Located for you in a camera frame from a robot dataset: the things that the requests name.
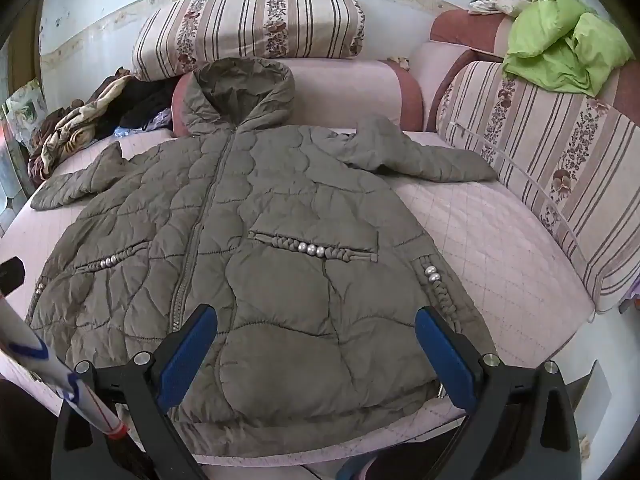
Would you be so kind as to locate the pink red sofa backrest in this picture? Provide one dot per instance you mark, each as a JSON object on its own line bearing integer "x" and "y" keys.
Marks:
{"x": 450, "y": 25}

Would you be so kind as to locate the floral picture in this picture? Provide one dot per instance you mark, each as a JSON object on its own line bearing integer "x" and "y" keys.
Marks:
{"x": 27, "y": 110}

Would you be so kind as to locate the brown floral blanket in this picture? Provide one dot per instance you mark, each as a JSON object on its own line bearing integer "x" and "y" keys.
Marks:
{"x": 70, "y": 132}

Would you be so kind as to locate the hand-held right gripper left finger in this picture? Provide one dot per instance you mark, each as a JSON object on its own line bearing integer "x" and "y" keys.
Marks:
{"x": 192, "y": 352}

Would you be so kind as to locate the black clothing pile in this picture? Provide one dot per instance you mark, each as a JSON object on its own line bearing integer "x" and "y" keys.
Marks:
{"x": 145, "y": 102}

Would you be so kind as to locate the purple patterned cloth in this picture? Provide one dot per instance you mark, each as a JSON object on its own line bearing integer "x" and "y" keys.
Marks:
{"x": 631, "y": 295}

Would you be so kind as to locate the stained glass door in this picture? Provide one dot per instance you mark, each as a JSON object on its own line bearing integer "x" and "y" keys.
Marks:
{"x": 7, "y": 200}

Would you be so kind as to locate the green quilt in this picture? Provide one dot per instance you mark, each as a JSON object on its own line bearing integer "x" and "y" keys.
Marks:
{"x": 545, "y": 35}

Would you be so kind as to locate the pink quilted bed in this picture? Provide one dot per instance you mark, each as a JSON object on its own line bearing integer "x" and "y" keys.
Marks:
{"x": 490, "y": 260}

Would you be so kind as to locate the long striped floral cushion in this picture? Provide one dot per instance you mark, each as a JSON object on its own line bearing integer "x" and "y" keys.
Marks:
{"x": 550, "y": 150}

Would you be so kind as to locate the olive quilted hooded jacket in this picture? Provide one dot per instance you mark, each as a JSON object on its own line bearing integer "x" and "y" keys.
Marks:
{"x": 280, "y": 210}

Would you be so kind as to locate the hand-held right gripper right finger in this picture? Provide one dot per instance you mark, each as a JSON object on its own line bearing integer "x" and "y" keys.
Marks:
{"x": 445, "y": 360}

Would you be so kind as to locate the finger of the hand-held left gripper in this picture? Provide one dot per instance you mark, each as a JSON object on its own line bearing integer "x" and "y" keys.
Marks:
{"x": 11, "y": 275}

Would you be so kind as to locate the pink bolster cushion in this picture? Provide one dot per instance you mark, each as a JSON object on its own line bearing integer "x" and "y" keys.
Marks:
{"x": 350, "y": 90}

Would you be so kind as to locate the clear plastic bag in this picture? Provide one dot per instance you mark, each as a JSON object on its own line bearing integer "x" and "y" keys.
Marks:
{"x": 160, "y": 117}

